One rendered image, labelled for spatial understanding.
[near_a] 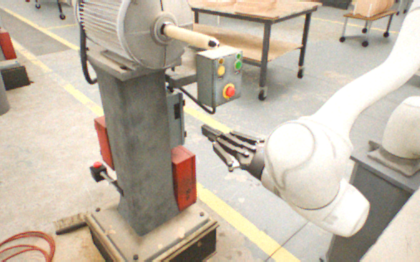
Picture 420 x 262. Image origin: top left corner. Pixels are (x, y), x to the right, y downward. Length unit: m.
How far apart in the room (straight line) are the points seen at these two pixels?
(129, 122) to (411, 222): 0.92
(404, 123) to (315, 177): 0.91
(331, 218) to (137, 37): 0.68
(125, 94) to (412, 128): 1.05
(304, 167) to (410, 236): 0.41
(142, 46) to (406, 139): 1.01
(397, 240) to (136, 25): 0.83
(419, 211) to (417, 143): 0.51
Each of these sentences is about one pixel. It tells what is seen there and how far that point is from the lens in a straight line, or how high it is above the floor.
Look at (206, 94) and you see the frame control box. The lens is 1.20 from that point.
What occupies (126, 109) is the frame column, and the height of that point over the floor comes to 0.95.
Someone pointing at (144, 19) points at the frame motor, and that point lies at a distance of 0.94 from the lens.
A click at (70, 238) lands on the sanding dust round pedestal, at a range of 2.06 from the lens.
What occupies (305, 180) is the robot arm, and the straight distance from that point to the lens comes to 0.47.
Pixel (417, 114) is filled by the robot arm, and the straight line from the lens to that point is 1.34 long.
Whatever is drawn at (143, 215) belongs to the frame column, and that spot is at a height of 0.40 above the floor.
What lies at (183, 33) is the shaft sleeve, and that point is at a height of 1.26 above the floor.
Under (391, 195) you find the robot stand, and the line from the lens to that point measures 1.44.
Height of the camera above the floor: 1.46
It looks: 31 degrees down
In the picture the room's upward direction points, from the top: straight up
